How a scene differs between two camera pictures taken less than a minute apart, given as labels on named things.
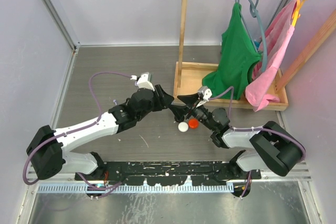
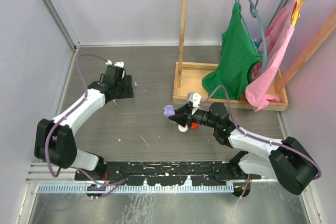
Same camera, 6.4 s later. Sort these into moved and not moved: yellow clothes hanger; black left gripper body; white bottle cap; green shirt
Moved: black left gripper body
Not moved: white bottle cap; green shirt; yellow clothes hanger
